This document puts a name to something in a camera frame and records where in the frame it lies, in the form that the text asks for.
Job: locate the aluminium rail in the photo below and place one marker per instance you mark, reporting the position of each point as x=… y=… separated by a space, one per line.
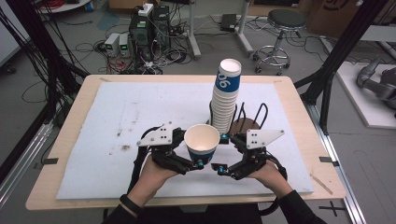
x=25 y=152
x=339 y=174

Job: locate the black round stool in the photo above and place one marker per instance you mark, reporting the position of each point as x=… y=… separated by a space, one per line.
x=286 y=18

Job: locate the white platform board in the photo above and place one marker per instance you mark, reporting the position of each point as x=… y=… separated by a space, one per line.
x=358 y=105

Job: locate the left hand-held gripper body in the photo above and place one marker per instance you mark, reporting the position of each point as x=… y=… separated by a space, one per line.
x=158 y=135

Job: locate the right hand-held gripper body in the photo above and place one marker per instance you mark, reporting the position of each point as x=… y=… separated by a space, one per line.
x=258 y=138

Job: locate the black computer tower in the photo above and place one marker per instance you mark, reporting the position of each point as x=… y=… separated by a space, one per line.
x=141 y=37
x=162 y=25

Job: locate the stack of white paper cups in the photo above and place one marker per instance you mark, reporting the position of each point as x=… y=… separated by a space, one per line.
x=225 y=102

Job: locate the white metal desk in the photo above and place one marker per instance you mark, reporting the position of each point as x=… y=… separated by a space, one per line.
x=193 y=37

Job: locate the black metal frame post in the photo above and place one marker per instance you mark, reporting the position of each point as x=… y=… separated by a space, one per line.
x=342 y=46

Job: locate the white power strip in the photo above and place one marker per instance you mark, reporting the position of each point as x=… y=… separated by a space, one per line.
x=145 y=9

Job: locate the black flat box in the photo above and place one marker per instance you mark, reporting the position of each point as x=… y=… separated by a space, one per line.
x=229 y=21

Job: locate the white foam mat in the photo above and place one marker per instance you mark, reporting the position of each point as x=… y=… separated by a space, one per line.
x=109 y=171

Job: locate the grey power supply unit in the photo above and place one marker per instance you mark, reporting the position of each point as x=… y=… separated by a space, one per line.
x=112 y=45
x=125 y=46

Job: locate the brown cardboard box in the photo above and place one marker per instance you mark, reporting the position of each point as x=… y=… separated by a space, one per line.
x=327 y=21

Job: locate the blue banded paper cup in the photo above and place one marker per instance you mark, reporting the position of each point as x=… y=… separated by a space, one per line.
x=202 y=140

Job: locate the person's left hand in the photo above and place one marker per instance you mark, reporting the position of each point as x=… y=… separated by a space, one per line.
x=154 y=180

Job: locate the black wristband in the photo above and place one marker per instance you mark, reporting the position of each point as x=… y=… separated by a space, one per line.
x=130 y=204

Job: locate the person's right hand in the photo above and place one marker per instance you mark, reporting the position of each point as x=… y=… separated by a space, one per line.
x=274 y=179

